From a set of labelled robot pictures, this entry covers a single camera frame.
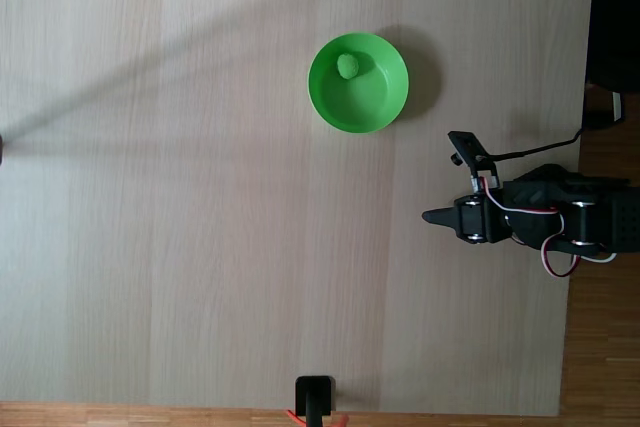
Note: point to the green pompom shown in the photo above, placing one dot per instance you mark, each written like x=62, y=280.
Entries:
x=348, y=66

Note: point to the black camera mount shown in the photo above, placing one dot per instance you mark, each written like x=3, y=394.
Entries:
x=467, y=146

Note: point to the green plastic bowl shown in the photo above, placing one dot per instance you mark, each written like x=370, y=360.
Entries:
x=365, y=97

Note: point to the black object with white edge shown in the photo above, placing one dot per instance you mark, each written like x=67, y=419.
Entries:
x=619, y=107

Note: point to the black furniture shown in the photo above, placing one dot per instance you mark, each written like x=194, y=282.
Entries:
x=615, y=17

